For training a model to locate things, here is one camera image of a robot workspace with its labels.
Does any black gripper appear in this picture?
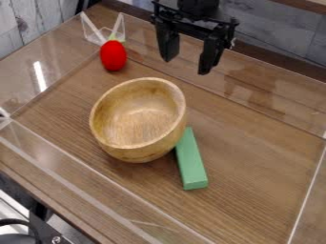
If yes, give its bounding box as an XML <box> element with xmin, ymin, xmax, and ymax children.
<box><xmin>151</xmin><ymin>0</ymin><xmax>239</xmax><ymax>75</ymax></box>

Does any red strawberry toy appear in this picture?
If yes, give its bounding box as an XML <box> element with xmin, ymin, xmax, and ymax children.
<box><xmin>99</xmin><ymin>35</ymin><xmax>127</xmax><ymax>71</ymax></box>

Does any wooden bowl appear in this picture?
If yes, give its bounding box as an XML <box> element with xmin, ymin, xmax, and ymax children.
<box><xmin>89</xmin><ymin>77</ymin><xmax>186</xmax><ymax>163</ymax></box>

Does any green rectangular block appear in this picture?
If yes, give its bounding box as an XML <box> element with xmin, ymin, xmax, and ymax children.
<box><xmin>176</xmin><ymin>127</ymin><xmax>208</xmax><ymax>191</ymax></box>

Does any black metal stand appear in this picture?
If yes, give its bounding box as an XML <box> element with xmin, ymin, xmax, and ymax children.
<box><xmin>0</xmin><ymin>173</ymin><xmax>67</xmax><ymax>244</ymax></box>

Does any clear acrylic corner bracket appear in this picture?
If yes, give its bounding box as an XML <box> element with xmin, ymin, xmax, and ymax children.
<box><xmin>80</xmin><ymin>11</ymin><xmax>125</xmax><ymax>46</ymax></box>

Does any clear acrylic tray wall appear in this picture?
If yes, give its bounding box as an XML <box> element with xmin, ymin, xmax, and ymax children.
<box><xmin>0</xmin><ymin>115</ymin><xmax>214</xmax><ymax>244</ymax></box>

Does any black cable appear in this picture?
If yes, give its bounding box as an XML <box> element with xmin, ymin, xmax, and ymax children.
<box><xmin>0</xmin><ymin>218</ymin><xmax>36</xmax><ymax>244</ymax></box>

